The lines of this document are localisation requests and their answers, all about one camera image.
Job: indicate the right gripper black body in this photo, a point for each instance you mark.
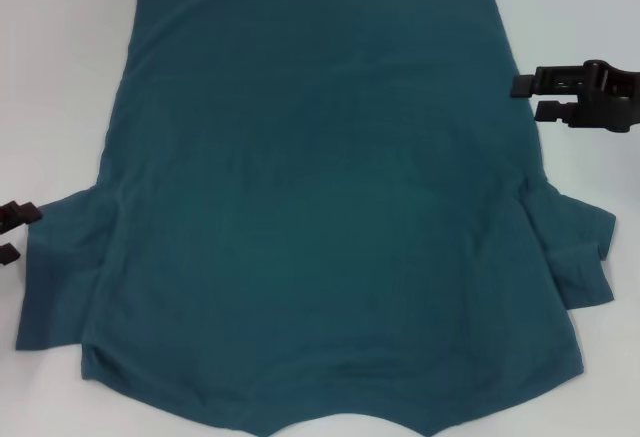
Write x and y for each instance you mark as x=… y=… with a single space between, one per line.
x=612 y=102

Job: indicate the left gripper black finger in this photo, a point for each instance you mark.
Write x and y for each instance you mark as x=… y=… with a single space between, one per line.
x=17 y=214
x=7 y=254

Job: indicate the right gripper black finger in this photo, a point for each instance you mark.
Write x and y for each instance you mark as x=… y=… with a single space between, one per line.
x=555 y=111
x=545 y=83

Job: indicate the teal blue t-shirt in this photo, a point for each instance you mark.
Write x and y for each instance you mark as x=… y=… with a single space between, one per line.
x=320 y=182

